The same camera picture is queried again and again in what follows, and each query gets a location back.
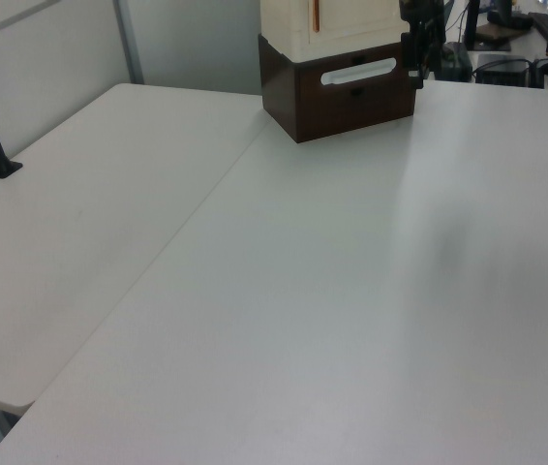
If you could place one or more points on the grey partition post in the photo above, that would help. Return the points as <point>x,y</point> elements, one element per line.
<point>130,43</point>

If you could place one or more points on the black electronics box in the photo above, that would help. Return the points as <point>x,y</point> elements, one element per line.
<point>501,70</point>

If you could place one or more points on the black monitor base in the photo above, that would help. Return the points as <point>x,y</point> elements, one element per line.
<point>508,17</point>

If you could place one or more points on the cream plastic cabinet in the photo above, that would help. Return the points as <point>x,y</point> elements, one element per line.
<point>283,29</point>

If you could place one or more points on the dark brown drawer box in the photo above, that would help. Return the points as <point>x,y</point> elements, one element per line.
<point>351,109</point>

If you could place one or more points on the brown board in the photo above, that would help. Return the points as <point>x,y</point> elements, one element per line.
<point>501,34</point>

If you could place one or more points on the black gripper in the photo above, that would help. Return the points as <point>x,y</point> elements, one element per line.
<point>417,46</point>

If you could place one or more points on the cream cabinet door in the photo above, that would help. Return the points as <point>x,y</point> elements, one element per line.
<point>356,17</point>

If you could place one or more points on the black box with green light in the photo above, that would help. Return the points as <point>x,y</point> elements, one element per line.
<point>458,60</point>

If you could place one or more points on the black monitor stand pole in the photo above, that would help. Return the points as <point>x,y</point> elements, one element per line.
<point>472,24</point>

